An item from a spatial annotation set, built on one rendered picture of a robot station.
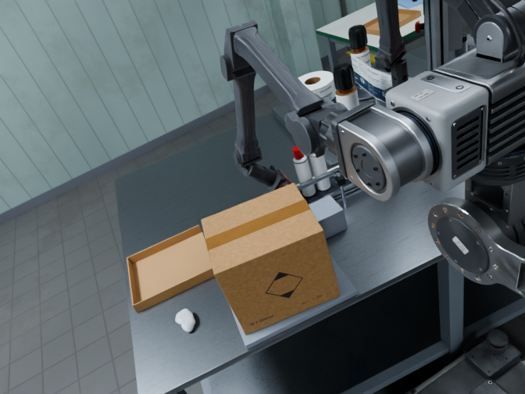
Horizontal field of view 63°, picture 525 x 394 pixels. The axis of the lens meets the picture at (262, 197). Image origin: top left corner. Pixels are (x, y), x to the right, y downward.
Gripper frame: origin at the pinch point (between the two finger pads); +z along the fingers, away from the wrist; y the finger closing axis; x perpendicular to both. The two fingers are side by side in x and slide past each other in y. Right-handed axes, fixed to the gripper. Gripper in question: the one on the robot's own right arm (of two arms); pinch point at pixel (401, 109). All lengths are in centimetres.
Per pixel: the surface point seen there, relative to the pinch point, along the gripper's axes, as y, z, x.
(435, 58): 1.8, -27.5, 22.2
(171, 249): 102, 17, -5
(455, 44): -4.7, -29.5, 23.0
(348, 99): 12.8, -3.1, -17.9
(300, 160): 46.3, -3.7, 7.1
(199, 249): 92, 17, 2
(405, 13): -97, 25, -137
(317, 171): 41.3, 3.5, 7.7
